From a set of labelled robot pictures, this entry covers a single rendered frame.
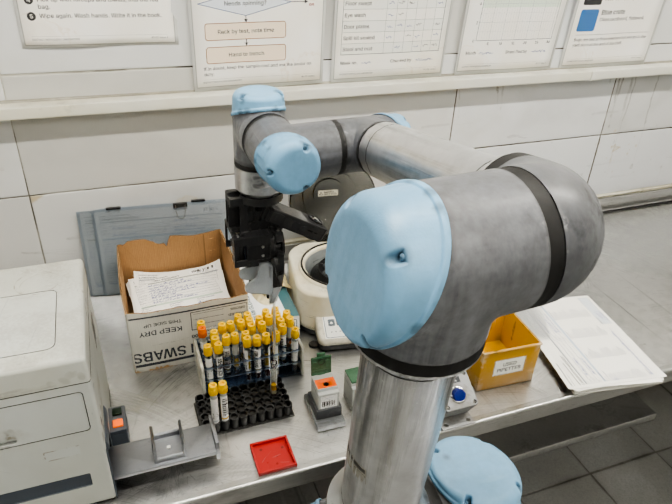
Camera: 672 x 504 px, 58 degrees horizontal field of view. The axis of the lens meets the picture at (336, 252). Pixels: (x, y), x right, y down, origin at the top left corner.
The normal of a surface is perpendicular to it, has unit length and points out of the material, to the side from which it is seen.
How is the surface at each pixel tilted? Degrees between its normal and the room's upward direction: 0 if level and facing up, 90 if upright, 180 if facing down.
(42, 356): 0
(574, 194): 33
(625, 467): 0
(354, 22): 93
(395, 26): 93
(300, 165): 91
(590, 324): 1
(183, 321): 93
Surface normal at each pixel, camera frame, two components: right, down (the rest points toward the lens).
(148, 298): 0.04, -0.86
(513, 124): 0.35, 0.50
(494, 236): 0.32, -0.15
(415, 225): 0.18, -0.50
